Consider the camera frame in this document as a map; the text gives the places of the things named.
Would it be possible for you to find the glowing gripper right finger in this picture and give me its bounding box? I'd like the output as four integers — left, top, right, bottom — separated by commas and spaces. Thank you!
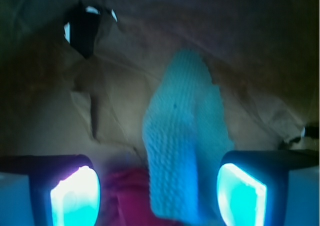
216, 149, 320, 226

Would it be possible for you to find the red crumpled paper ball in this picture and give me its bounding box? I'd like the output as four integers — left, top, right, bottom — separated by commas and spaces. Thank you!
96, 168, 182, 226

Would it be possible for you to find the brown paper bag tray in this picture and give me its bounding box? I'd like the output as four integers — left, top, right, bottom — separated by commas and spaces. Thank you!
0, 0, 320, 174

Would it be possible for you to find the light blue cloth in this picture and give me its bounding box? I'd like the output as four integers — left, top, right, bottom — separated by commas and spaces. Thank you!
142, 49, 234, 225

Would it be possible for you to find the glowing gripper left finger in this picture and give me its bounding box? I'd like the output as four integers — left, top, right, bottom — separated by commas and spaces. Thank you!
0, 154, 101, 226

